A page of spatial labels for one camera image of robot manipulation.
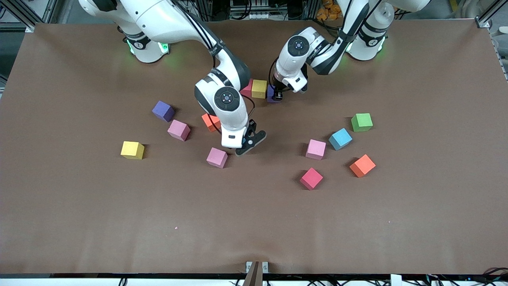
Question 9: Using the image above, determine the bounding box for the green foam cube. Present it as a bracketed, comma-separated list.
[351, 113, 373, 132]

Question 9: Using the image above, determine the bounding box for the brown paper table cover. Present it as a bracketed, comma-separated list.
[0, 18, 508, 275]

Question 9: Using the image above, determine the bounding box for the pink foam cube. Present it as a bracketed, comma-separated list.
[167, 120, 191, 142]
[306, 139, 327, 160]
[206, 147, 229, 169]

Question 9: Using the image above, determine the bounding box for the metal clamp bracket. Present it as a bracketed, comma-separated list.
[243, 261, 269, 286]

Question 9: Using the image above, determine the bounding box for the yellow foam cube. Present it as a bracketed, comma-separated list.
[121, 141, 145, 160]
[252, 79, 267, 99]

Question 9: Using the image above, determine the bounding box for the orange snack bag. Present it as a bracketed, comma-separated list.
[316, 0, 346, 21]

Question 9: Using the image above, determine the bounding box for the black camera cable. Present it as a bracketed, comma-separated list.
[238, 93, 257, 124]

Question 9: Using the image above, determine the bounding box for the grey electronics unit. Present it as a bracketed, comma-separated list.
[229, 0, 278, 20]

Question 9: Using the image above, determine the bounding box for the aluminium frame profile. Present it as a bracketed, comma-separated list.
[4, 0, 60, 32]
[475, 0, 508, 29]

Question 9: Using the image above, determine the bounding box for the blue foam cube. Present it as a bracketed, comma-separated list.
[329, 128, 353, 151]

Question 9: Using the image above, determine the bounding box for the orange foam cube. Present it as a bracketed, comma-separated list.
[349, 154, 376, 178]
[201, 113, 221, 132]

